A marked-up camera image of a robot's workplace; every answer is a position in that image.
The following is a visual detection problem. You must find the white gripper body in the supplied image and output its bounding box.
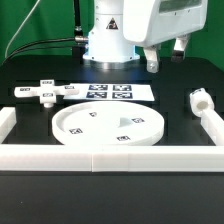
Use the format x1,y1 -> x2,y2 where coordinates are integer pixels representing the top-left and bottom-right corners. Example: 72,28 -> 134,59
123,0 -> 208,47

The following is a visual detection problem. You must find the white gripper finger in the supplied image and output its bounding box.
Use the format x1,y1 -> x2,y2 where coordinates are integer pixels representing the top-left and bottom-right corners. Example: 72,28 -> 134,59
143,45 -> 160,73
171,34 -> 190,63

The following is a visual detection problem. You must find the white round table top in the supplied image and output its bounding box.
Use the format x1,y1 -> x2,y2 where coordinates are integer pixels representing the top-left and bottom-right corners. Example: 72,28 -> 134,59
52,101 -> 165,146

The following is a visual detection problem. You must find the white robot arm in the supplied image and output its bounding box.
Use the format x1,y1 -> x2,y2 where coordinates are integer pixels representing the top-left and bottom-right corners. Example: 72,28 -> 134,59
83,0 -> 208,73

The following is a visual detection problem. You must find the white marker sheet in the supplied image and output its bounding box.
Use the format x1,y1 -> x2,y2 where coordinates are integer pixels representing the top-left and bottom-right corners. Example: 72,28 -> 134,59
64,83 -> 155,101

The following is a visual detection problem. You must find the white cross-shaped table base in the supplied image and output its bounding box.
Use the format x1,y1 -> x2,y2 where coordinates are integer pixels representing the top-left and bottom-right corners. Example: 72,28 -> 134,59
14,80 -> 79,108

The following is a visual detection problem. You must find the black cable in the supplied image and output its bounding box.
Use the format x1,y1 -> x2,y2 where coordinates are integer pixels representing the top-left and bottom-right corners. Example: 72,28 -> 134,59
1,36 -> 90,66

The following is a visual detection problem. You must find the grey cable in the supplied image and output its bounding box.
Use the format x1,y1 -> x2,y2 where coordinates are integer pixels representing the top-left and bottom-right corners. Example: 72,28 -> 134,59
4,0 -> 42,60

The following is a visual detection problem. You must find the white U-shaped fence frame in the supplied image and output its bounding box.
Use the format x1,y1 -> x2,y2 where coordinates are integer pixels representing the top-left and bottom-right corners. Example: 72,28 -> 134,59
0,107 -> 224,172

